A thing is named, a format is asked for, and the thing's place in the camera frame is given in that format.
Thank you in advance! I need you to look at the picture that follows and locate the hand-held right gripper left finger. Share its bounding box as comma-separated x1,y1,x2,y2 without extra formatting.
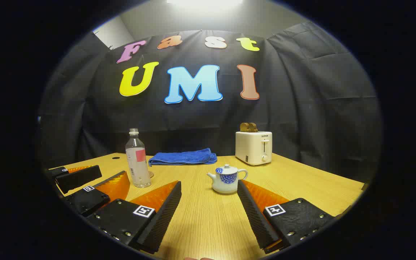
85,180,182,254

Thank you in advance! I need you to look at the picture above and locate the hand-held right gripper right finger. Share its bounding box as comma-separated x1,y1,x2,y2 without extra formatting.
237,179,335,254

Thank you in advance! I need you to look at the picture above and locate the white blue-patterned teacup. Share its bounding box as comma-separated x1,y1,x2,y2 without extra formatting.
207,168,248,195

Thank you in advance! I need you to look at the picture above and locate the clear plastic water bottle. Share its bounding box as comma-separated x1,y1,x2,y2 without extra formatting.
125,128,152,188

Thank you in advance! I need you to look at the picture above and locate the folded blue towel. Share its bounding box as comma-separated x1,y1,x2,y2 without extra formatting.
148,148,218,167

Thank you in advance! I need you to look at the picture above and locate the cream white toaster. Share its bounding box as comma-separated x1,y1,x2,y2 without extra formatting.
235,131,273,166

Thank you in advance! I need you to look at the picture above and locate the black backdrop cloth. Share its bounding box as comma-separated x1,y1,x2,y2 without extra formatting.
38,22,384,183

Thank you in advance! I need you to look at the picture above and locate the bright ceiling light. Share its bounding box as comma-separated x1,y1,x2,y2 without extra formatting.
166,0,244,6

